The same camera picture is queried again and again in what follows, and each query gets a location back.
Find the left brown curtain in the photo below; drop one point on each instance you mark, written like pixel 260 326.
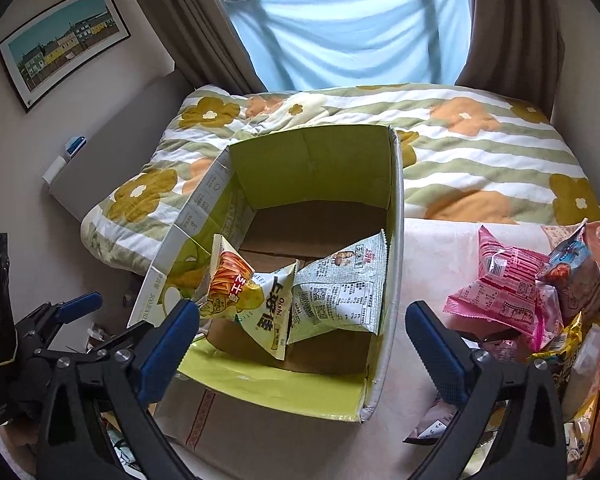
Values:
pixel 203 43

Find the fries snack bag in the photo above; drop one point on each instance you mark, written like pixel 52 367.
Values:
pixel 259 302

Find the floral striped duvet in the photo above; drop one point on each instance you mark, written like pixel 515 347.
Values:
pixel 428 151

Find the framed houses picture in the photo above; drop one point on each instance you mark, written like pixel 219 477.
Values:
pixel 56 42

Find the brown curtain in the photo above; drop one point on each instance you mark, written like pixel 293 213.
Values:
pixel 203 43
pixel 516 50

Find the grey headboard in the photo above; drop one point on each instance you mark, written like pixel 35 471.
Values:
pixel 121 147

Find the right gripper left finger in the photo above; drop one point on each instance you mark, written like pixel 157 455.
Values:
pixel 158 354

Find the blue window cloth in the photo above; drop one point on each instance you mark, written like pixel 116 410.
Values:
pixel 299 45

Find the green cardboard box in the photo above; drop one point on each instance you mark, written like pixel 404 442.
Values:
pixel 300 259

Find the white blue bottle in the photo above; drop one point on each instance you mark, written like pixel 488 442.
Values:
pixel 72 146

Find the pale green snack bag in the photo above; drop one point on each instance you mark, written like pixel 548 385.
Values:
pixel 340 292

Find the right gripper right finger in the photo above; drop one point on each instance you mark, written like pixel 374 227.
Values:
pixel 448 360

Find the right brown curtain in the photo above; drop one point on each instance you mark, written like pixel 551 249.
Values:
pixel 516 50

